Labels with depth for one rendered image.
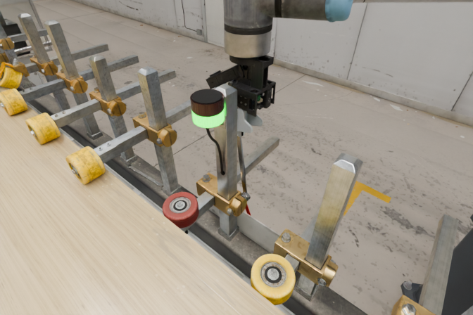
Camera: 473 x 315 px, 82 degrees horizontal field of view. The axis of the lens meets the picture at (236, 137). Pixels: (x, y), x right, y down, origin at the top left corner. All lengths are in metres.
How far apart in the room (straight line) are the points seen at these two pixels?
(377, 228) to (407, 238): 0.16
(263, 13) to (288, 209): 1.45
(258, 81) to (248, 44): 0.08
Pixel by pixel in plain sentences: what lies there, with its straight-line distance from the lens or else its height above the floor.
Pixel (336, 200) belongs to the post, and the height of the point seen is 1.05.
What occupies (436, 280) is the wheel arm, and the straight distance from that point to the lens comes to 0.73.
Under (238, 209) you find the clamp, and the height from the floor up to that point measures 0.85.
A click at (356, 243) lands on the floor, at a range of 1.78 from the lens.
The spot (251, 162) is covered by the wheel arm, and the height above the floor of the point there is 0.86.
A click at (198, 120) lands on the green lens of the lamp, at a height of 1.13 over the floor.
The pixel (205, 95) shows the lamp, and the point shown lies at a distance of 0.49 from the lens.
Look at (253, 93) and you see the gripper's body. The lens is 0.54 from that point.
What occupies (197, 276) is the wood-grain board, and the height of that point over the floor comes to 0.90.
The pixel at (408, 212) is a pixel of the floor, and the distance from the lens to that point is 2.07.
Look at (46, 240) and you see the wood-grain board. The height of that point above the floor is 0.90.
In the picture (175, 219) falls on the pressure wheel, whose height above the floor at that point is 0.91.
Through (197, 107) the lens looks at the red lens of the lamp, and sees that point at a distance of 0.48.
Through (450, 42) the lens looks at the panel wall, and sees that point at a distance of 3.02.
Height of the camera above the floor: 1.40
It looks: 37 degrees down
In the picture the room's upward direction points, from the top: straight up
